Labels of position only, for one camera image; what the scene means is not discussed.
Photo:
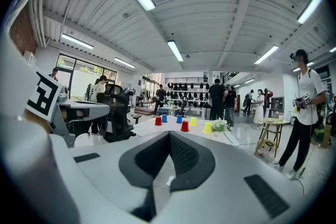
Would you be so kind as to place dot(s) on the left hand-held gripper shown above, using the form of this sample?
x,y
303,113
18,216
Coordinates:
x,y
43,94

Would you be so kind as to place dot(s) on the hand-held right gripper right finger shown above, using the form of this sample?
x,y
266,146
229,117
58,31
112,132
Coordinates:
x,y
223,186

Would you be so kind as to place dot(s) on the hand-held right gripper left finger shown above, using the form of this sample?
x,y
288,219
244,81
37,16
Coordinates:
x,y
105,178

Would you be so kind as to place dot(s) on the yellow paper cup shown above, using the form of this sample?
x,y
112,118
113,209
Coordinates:
x,y
207,128
193,121

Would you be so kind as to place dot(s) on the red paper cup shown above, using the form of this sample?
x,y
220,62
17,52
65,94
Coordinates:
x,y
184,126
158,121

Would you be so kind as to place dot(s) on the blue paper cup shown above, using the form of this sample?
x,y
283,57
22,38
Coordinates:
x,y
164,118
179,119

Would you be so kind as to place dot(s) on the person's left forearm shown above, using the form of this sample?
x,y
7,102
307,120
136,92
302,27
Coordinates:
x,y
35,119

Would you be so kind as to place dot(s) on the large glass window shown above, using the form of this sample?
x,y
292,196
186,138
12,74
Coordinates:
x,y
78,78

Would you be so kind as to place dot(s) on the black office chair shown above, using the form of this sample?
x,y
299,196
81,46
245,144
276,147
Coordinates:
x,y
115,112

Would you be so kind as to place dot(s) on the white artificial flower bunch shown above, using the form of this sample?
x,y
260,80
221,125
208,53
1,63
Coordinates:
x,y
219,124

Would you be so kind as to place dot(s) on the round wooden side table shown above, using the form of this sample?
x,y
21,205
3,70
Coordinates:
x,y
271,120

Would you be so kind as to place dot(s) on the clear glass vase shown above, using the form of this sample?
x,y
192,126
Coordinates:
x,y
171,112

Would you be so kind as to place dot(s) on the white ceiling pipes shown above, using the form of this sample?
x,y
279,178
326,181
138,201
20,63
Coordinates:
x,y
39,21

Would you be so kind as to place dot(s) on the shelf of black bags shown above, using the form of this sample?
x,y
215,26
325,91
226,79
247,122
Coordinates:
x,y
183,94

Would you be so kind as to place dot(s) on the black stair railing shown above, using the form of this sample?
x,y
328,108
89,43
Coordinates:
x,y
230,76

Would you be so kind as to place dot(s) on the small black picture frame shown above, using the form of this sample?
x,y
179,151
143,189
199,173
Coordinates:
x,y
269,143

